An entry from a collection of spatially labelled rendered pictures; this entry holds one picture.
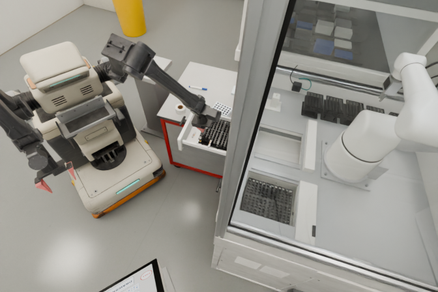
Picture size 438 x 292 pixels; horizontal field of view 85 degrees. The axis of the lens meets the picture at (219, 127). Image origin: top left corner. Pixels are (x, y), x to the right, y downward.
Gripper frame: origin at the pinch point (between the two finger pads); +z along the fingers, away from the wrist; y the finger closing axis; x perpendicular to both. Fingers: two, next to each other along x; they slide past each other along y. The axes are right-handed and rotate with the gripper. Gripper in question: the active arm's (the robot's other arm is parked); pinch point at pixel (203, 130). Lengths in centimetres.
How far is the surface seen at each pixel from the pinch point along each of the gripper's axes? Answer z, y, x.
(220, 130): 6.4, 8.0, 7.8
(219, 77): 17, -9, 66
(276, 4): -93, 29, -49
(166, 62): 15, -56, 69
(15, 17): 52, -308, 143
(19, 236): 87, -125, -72
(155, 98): 40, -61, 50
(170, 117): 16.0, -28.9, 15.7
